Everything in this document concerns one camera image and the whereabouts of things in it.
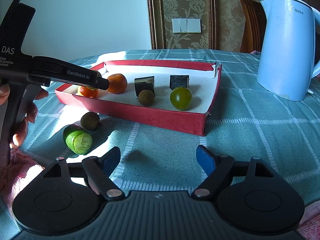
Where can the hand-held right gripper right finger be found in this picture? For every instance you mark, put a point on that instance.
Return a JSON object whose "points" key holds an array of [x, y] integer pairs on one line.
{"points": [[205, 160]]}

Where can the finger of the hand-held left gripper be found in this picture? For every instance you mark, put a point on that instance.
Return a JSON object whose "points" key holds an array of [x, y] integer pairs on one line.
{"points": [[75, 73]]}

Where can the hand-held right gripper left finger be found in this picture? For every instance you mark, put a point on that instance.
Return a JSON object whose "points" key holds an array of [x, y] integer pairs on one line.
{"points": [[111, 161]]}

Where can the reddish orange mandarin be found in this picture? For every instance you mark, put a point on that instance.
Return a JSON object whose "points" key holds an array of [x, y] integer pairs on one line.
{"points": [[88, 92]]}

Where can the large orange mandarin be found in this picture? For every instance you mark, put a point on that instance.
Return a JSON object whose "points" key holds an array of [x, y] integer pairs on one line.
{"points": [[117, 83]]}

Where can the red cardboard tray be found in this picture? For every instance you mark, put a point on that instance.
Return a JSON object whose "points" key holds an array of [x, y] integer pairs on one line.
{"points": [[150, 118]]}

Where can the green tomato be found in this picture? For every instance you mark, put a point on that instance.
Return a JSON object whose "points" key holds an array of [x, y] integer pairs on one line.
{"points": [[181, 98]]}

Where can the dark brown cube block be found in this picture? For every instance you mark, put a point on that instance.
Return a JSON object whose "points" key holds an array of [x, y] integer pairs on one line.
{"points": [[179, 81], [145, 85]]}

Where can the brown round fruit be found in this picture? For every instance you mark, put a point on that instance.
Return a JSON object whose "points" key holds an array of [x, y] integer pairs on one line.
{"points": [[146, 97], [90, 120]]}

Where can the person's left hand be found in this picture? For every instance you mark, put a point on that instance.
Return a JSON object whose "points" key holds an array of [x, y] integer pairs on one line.
{"points": [[30, 110]]}

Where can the large green cucumber piece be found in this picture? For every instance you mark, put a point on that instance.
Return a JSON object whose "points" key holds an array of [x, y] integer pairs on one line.
{"points": [[78, 140]]}

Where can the teal plaid tablecloth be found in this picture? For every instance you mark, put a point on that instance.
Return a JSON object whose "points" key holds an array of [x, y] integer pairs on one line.
{"points": [[250, 135]]}

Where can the pink towel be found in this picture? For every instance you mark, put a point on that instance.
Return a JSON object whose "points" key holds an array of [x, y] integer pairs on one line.
{"points": [[15, 172]]}

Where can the pink cloth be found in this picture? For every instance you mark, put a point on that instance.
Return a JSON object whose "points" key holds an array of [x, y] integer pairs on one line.
{"points": [[255, 52]]}

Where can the light blue electric kettle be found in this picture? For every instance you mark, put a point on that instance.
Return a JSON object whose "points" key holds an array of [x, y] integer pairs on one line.
{"points": [[287, 55]]}

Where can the wooden chair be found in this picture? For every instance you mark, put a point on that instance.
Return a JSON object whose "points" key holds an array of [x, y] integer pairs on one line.
{"points": [[250, 25]]}

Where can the white wall light switch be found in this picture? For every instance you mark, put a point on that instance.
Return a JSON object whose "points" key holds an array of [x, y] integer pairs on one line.
{"points": [[179, 25], [194, 25]]}

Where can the framed floral wall panel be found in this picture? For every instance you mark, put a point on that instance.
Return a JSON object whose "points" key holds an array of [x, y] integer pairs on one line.
{"points": [[185, 2]]}

